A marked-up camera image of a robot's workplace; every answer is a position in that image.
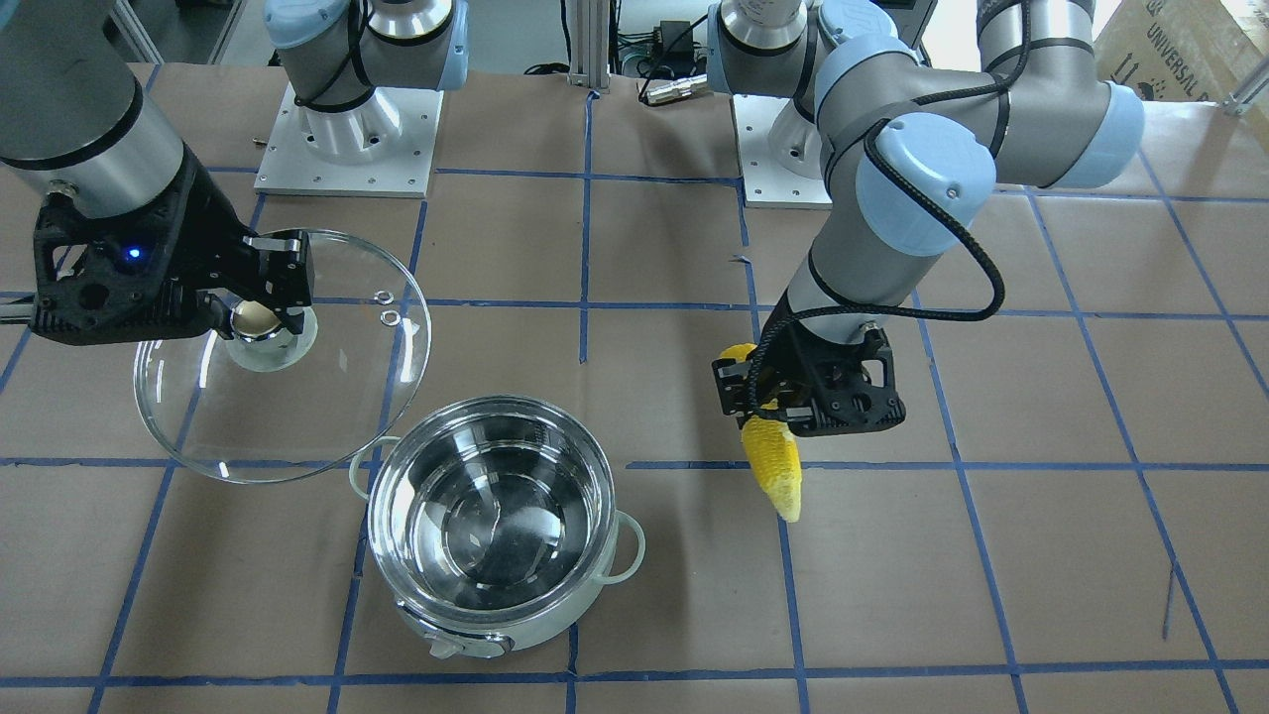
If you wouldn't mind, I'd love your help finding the black power adapter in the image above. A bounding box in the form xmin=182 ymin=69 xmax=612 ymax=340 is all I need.
xmin=652 ymin=20 xmax=694 ymax=60

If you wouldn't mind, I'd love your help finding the brown paper table mat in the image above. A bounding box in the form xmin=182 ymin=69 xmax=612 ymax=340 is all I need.
xmin=1 ymin=63 xmax=1268 ymax=713

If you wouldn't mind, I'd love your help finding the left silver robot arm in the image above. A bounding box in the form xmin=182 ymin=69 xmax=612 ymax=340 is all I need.
xmin=706 ymin=1 xmax=1145 ymax=438

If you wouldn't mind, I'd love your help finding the white steel pot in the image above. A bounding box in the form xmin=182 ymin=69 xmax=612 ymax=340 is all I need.
xmin=365 ymin=394 xmax=647 ymax=659

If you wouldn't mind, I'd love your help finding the aluminium frame post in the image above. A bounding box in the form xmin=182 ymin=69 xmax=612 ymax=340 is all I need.
xmin=563 ymin=0 xmax=618 ymax=94

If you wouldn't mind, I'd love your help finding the cardboard box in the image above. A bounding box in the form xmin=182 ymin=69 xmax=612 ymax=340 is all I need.
xmin=1094 ymin=1 xmax=1268 ymax=101

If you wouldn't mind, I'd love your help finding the yellow corn cob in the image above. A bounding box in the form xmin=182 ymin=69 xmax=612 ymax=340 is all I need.
xmin=718 ymin=341 xmax=805 ymax=525

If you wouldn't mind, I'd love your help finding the glass pot lid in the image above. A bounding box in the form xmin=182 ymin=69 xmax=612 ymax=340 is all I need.
xmin=133 ymin=230 xmax=431 ymax=484

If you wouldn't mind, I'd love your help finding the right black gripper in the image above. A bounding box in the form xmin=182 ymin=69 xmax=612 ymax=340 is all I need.
xmin=29 ymin=150 xmax=312 ymax=345

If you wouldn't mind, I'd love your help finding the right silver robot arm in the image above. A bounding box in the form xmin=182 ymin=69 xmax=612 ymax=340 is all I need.
xmin=3 ymin=1 xmax=470 ymax=349

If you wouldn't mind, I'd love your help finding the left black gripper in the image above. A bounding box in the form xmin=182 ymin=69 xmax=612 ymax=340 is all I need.
xmin=712 ymin=297 xmax=907 ymax=438

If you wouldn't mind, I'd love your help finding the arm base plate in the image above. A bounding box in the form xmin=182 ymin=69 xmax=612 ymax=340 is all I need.
xmin=254 ymin=88 xmax=447 ymax=198
xmin=733 ymin=94 xmax=831 ymax=209

